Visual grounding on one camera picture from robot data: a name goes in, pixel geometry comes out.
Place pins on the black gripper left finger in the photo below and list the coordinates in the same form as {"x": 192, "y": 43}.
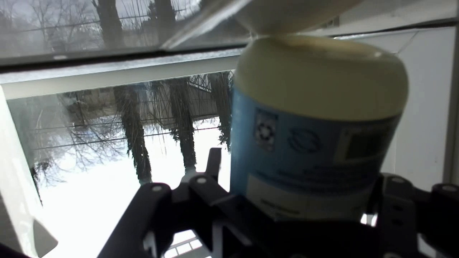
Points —
{"x": 159, "y": 215}

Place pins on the pump soap bottle blue label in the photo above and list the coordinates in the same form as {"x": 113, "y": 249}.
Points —
{"x": 316, "y": 133}

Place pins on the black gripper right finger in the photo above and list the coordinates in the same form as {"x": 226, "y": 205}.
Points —
{"x": 421, "y": 219}

